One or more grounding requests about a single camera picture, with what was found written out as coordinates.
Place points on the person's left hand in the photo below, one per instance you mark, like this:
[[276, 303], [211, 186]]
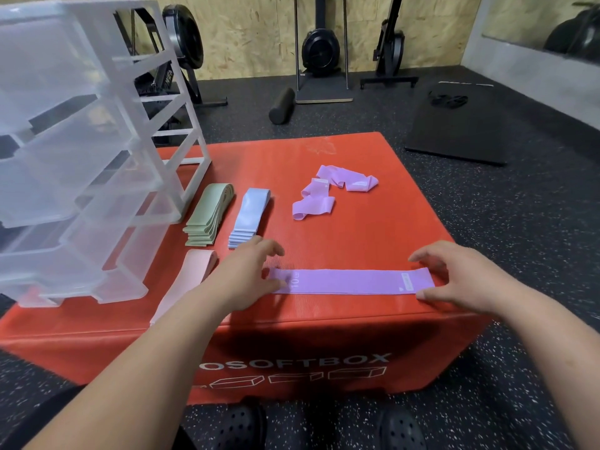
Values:
[[239, 281]]

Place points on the person's right hand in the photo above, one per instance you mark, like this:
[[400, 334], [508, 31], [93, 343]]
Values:
[[473, 281]]

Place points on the stack of pink bands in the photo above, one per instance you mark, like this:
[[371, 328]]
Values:
[[187, 281]]

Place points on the stack of blue bands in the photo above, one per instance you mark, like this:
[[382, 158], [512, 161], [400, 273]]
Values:
[[250, 213]]

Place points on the stack of green bands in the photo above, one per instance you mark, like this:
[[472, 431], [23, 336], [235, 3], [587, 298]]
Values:
[[211, 210]]

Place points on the translucent plastic drawer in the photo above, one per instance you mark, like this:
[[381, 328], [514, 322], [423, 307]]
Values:
[[65, 178], [47, 70], [124, 285], [51, 276]]

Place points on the clear plastic drawer unit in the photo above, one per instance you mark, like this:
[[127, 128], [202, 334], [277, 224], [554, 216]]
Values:
[[197, 168]]

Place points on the person's right forearm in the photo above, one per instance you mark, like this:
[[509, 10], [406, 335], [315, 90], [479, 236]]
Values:
[[558, 351]]

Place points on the person's left forearm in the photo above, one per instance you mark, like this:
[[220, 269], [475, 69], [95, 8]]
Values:
[[131, 370]]

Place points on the person's black trousers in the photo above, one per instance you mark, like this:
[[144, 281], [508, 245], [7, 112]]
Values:
[[42, 417]]

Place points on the red soft plyo box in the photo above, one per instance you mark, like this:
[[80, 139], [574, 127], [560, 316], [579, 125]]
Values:
[[281, 159]]

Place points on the black perforated clog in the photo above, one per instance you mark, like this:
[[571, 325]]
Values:
[[241, 424], [400, 428]]

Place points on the black exercise mat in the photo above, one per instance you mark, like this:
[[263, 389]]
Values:
[[457, 131]]

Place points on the black foam roller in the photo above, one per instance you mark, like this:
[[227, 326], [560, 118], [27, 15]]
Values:
[[281, 106]]

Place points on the black ski machine with stand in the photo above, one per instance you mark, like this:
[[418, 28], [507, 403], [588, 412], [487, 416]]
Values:
[[321, 49]]

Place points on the black upright rowing machine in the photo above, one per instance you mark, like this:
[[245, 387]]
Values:
[[390, 49]]

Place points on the wall mirror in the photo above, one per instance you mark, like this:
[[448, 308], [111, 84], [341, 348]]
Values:
[[515, 14]]

